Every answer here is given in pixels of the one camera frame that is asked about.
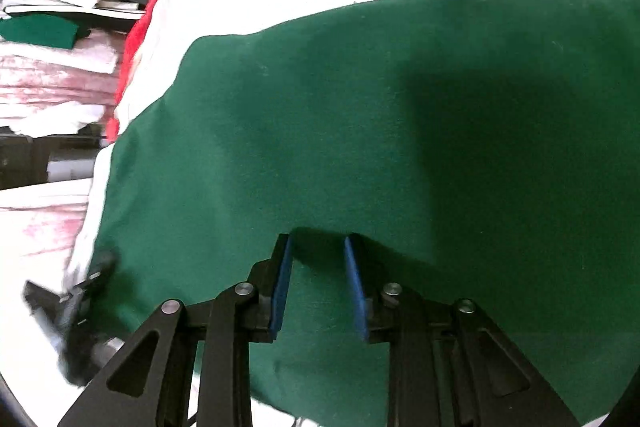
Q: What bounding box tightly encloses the red rose floral blanket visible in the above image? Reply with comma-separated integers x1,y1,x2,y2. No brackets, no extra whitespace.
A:
106,0,224,143

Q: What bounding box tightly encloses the pink floral cover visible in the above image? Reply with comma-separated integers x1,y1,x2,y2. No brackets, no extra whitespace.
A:
1,34,124,256

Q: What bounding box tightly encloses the green folded sweater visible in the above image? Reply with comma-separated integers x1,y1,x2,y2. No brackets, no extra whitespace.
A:
0,13,91,50

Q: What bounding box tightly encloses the green white varsity jacket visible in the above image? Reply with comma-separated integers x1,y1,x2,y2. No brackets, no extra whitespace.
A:
96,0,639,426

